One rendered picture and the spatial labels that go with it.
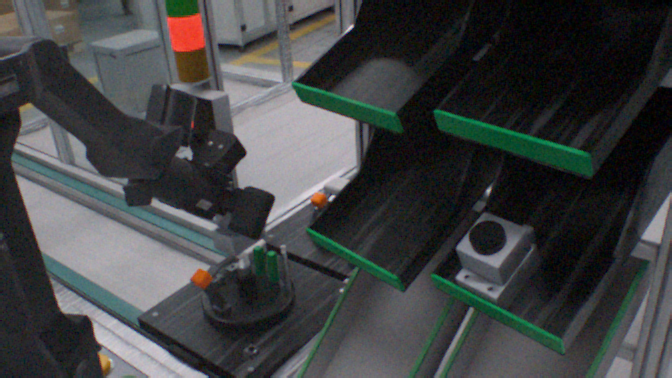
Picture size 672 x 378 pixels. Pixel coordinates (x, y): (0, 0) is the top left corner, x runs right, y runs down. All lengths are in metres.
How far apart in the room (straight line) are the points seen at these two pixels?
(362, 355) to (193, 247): 0.52
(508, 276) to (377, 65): 0.23
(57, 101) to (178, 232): 0.66
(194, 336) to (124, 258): 0.36
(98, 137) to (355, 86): 0.25
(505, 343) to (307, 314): 0.33
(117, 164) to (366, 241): 0.27
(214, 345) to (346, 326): 0.21
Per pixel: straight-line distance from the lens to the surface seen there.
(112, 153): 0.65
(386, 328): 0.73
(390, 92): 0.54
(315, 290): 0.95
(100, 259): 1.23
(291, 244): 1.06
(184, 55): 0.98
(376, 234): 0.63
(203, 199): 0.77
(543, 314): 0.55
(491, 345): 0.69
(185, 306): 0.96
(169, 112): 0.75
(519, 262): 0.54
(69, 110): 0.58
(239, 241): 0.84
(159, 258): 1.19
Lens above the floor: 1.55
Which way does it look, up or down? 28 degrees down
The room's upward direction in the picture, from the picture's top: 4 degrees counter-clockwise
